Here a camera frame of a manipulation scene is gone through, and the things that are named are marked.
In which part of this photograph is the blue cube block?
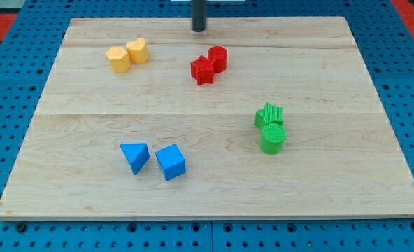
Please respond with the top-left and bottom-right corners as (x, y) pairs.
(155, 144), (186, 181)

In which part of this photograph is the light wooden board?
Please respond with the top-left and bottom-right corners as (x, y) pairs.
(0, 17), (414, 221)

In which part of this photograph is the red star block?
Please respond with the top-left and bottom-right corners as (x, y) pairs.
(190, 55), (215, 85)

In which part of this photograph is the green star block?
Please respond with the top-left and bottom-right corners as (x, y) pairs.
(254, 102), (284, 130)

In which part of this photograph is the green cylinder block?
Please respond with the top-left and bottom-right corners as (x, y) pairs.
(260, 123), (287, 155)

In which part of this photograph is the red cylinder block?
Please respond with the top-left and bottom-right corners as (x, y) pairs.
(208, 45), (228, 73)

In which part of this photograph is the blue triangle block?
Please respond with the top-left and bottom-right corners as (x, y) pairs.
(120, 143), (150, 175)

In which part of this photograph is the yellow heart block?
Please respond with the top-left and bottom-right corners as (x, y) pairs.
(126, 38), (149, 64)

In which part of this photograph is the yellow hexagon block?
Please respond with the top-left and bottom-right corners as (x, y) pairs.
(106, 46), (131, 73)

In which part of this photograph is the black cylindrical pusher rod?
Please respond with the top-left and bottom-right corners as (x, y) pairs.
(190, 0), (208, 32)

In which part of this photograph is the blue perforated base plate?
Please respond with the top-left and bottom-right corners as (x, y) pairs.
(0, 0), (414, 251)

